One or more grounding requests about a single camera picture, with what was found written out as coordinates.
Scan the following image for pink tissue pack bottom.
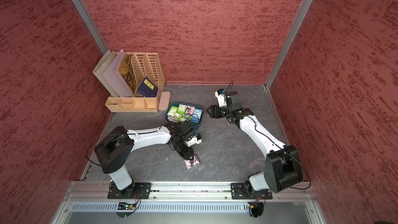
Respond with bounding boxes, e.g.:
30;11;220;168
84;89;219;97
184;154;200;169

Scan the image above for teal plastic storage box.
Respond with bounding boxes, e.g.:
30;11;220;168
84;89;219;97
165;102;204;130

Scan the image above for green tissue pack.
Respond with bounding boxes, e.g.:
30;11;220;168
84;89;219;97
179;115;192;123
177;104;188;115
174;113;182;120
167;106;178;117

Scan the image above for blue tissue pack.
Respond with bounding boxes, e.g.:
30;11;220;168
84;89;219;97
192;108;203;120

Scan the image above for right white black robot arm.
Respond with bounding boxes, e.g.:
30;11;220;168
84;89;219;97
206;105;306;194

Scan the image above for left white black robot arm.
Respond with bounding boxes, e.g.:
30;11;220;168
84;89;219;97
93;121;202;195

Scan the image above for pink pencil case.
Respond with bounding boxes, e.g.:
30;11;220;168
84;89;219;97
158;91;171;112

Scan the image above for dark blue booklet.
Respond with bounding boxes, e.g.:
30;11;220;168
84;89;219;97
136;77;159;97

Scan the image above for gold patterned book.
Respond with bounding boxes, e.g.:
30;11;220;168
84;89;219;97
119;54;136;94

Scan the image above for lilac folder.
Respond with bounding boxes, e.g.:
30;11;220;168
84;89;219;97
103;49;133;97

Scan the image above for beige folder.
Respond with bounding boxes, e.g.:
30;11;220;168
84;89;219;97
92;49;120;97

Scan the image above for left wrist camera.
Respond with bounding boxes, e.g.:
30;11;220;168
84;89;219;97
179;121;202;147

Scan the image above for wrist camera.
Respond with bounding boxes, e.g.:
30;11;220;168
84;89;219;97
179;121;202;147
215;89;243;112

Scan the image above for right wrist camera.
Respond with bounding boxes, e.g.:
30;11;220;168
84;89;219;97
215;89;243;112

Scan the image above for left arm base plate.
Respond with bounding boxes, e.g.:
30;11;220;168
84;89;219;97
107;182;152;200

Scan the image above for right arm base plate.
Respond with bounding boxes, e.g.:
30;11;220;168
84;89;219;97
230;182;273;200

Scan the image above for aluminium front rail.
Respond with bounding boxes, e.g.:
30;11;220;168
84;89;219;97
63;181;318;202

